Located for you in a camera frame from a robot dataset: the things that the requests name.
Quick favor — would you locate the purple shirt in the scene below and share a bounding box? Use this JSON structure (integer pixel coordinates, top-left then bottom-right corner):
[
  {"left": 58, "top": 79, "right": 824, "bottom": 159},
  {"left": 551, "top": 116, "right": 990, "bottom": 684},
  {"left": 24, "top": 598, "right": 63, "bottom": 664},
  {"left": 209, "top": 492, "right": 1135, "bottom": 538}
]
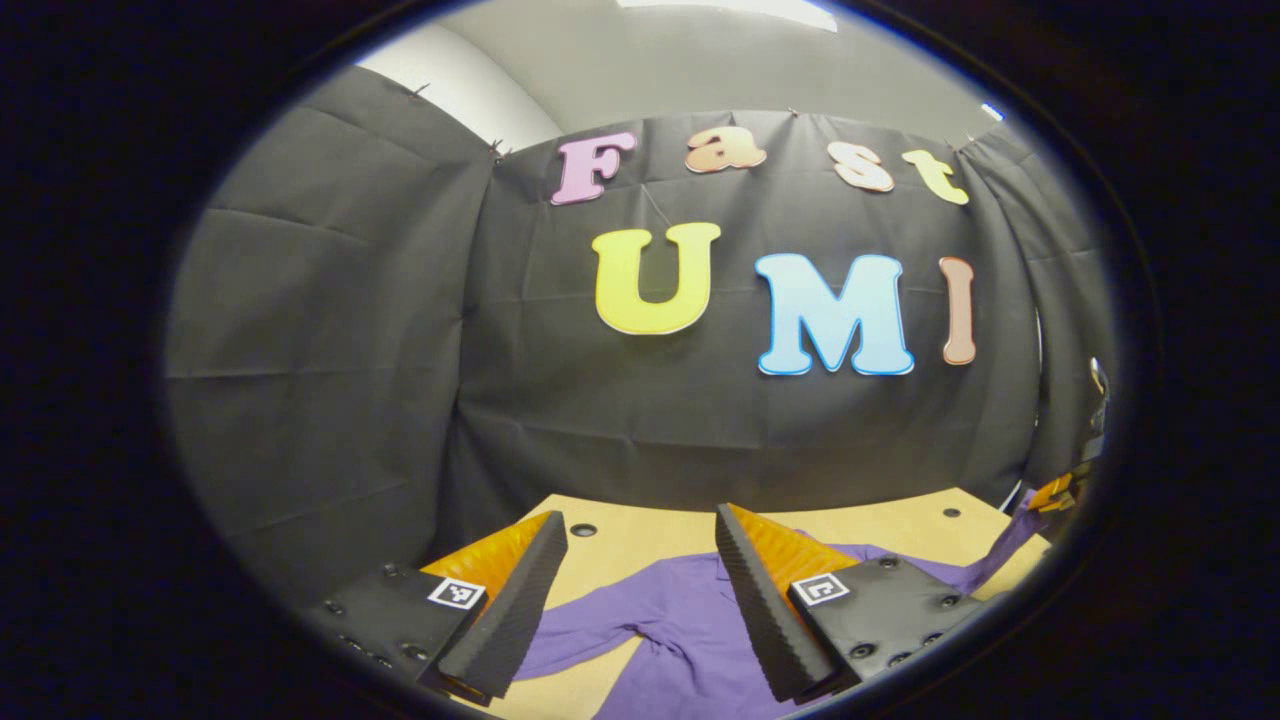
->
[{"left": 515, "top": 490, "right": 1051, "bottom": 719}]

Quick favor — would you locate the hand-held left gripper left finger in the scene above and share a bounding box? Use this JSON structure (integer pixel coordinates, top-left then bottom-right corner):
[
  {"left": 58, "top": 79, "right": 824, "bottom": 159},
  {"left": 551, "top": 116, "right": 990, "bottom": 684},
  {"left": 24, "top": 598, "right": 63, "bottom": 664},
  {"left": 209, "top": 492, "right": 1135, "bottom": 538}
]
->
[{"left": 300, "top": 510, "right": 569, "bottom": 707}]

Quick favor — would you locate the long ceiling light panel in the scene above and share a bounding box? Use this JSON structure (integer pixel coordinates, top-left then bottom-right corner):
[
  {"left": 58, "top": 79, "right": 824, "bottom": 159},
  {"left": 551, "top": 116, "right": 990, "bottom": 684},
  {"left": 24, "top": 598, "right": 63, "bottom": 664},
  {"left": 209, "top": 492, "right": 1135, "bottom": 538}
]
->
[{"left": 615, "top": 0, "right": 839, "bottom": 33}]

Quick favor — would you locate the black backdrop cloth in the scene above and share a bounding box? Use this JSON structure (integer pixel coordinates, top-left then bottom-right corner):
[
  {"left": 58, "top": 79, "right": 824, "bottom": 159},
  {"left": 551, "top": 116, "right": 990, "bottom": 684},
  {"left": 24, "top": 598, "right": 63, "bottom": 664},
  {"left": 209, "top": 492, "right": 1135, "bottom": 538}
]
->
[{"left": 165, "top": 65, "right": 1116, "bottom": 611}]

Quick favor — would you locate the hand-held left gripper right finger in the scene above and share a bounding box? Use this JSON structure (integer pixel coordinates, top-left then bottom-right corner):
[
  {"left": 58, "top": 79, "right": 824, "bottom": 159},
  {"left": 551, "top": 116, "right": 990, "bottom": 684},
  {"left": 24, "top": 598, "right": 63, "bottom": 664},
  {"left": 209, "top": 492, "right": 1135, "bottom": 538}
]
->
[{"left": 714, "top": 503, "right": 986, "bottom": 706}]

